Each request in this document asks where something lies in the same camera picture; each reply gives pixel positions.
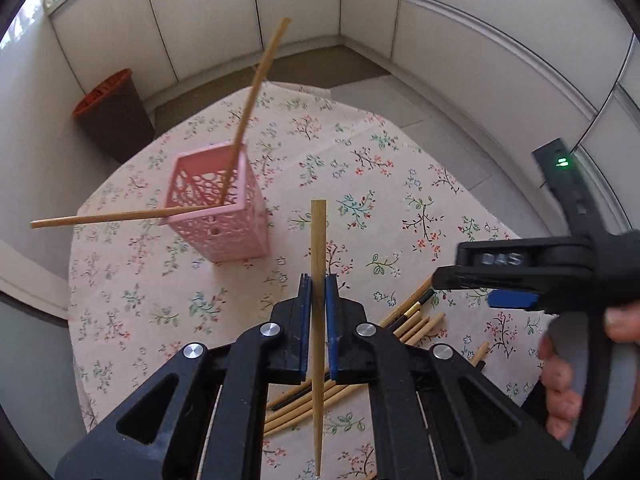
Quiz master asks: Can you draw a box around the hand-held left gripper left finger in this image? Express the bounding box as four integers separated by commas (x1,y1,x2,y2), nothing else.
55,274,313,480

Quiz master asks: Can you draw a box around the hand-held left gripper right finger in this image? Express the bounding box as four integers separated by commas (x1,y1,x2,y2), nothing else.
325,274,586,480

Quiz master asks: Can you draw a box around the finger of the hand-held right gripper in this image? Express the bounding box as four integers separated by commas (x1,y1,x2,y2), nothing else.
431,239,596,313

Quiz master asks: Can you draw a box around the wooden chopstick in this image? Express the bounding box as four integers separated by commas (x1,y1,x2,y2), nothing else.
30,204,223,230
218,16,292,207
310,199,328,477

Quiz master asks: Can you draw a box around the bunch of chopsticks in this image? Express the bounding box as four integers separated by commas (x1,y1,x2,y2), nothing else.
262,274,491,436

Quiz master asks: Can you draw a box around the pink perforated plastic basket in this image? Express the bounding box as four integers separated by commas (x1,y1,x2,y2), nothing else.
159,143,271,263

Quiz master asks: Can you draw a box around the person's right hand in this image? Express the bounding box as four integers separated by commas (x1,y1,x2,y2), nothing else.
537,302,640,440

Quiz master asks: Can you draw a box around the floral tablecloth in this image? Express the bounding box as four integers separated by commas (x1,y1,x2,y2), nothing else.
67,82,551,480

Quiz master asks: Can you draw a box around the small olive floor mat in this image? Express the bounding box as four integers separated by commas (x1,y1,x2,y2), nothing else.
252,44,388,90

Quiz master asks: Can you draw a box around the white cabinet under stove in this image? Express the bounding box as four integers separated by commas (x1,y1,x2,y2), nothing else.
340,0,640,231

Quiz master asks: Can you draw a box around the brown trash bin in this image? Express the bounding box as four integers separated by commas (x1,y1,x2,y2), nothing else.
72,69,156,163

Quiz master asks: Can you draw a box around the red trash bag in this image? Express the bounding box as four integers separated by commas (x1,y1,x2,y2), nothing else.
72,69,133,120

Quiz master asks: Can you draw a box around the white cabinet under window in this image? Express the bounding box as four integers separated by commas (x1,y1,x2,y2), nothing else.
47,0,343,106

